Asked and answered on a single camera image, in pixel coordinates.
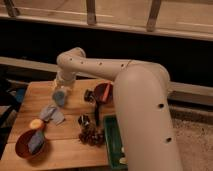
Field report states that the light blue cloth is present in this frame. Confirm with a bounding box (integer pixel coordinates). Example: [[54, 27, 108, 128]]
[[39, 105, 65, 125]]

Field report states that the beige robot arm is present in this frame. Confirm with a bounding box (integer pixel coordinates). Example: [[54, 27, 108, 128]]
[[56, 47, 183, 171]]

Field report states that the dark red bowl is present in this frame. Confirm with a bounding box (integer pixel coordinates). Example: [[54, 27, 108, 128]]
[[94, 83, 113, 104]]

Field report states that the small black toy lower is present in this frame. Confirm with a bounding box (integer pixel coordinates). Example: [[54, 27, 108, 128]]
[[78, 115, 90, 127]]

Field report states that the blue plastic cup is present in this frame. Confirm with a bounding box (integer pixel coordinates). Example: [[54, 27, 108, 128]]
[[52, 90, 67, 107]]

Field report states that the small black toy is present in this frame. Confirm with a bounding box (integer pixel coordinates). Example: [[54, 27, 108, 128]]
[[84, 89, 95, 102], [78, 115, 90, 127]]

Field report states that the yellow banana piece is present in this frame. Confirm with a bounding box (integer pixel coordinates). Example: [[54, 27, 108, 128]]
[[119, 157, 127, 165]]

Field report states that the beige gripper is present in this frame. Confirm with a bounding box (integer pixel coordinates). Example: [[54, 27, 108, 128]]
[[53, 77, 75, 92]]

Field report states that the orange carrot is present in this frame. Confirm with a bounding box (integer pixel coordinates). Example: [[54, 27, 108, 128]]
[[102, 83, 111, 103]]

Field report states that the red bowl left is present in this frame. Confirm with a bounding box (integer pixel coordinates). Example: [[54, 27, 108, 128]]
[[15, 130, 46, 160]]

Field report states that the brown grape cluster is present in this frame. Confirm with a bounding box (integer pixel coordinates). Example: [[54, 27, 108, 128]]
[[79, 127, 105, 147]]

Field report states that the green plastic tray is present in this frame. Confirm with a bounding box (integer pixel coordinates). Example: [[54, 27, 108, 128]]
[[103, 115, 127, 170]]

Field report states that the small black toy upper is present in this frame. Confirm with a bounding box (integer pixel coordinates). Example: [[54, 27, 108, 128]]
[[84, 89, 95, 102]]

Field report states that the blue sponge in bowl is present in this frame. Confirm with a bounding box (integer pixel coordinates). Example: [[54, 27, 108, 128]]
[[28, 130, 45, 154]]

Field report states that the orange fruit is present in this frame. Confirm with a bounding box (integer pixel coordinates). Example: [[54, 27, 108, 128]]
[[29, 119, 45, 130]]

